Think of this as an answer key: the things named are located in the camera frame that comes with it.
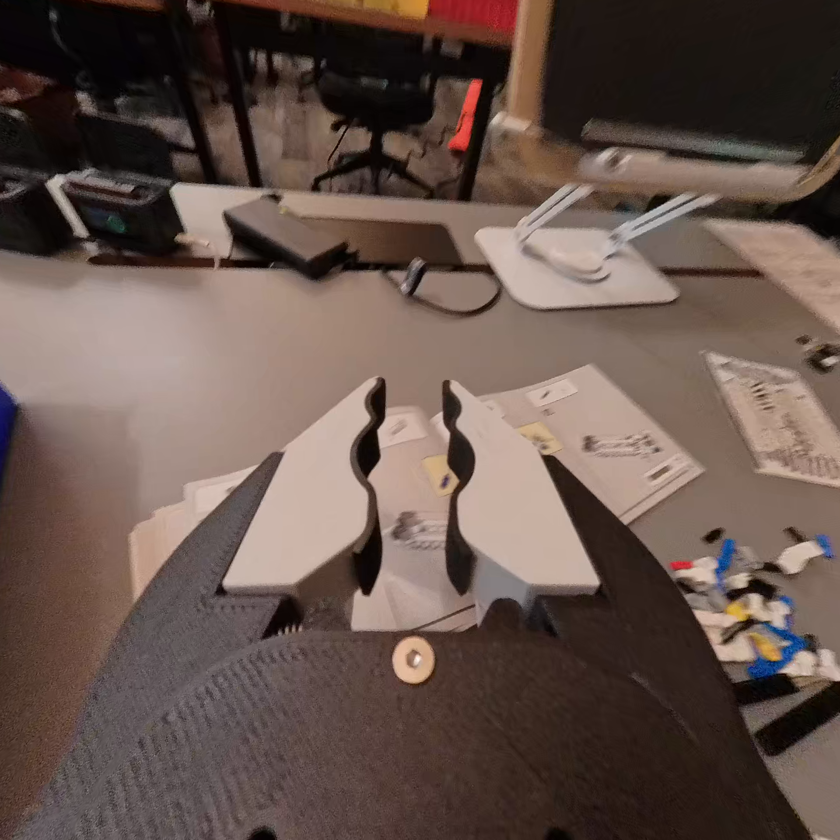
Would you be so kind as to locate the red plastic bin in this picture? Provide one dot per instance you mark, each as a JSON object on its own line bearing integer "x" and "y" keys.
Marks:
{"x": 472, "y": 13}

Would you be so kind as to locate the black battery charging case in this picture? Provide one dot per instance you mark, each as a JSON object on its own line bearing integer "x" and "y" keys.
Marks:
{"x": 124, "y": 210}
{"x": 29, "y": 210}

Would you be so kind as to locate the lego instruction booklet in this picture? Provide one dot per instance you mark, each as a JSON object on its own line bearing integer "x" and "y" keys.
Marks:
{"x": 610, "y": 426}

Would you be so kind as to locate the long black lego beam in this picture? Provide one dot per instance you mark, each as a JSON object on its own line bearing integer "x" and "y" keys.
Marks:
{"x": 797, "y": 725}
{"x": 764, "y": 689}

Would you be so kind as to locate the black panel with wooden back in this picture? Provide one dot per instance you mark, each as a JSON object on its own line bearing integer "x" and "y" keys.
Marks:
{"x": 689, "y": 65}

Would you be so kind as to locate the blue storage bin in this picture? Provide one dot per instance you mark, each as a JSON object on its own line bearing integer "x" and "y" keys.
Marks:
{"x": 5, "y": 433}

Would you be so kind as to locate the black office chair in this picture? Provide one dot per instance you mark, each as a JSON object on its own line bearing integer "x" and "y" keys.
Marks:
{"x": 374, "y": 105}

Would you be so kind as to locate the black power adapter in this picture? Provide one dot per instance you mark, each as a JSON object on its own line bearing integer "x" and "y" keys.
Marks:
{"x": 289, "y": 236}

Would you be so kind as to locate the pile of small lego parts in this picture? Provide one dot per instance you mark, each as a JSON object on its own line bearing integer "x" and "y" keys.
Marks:
{"x": 754, "y": 604}

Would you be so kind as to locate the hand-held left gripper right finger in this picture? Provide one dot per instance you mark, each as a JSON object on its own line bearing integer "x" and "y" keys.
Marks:
{"x": 525, "y": 525}

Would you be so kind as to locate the small black white lego assembly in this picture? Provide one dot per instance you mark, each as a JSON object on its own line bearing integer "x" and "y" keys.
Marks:
{"x": 820, "y": 354}

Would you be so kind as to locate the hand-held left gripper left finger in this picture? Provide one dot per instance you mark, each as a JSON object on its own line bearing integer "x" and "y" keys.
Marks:
{"x": 308, "y": 518}

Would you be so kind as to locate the zebra striped sticker sheet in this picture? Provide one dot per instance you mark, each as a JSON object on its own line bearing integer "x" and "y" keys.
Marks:
{"x": 781, "y": 420}

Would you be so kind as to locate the white printed paper sheet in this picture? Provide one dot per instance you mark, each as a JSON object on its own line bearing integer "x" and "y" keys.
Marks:
{"x": 787, "y": 269}

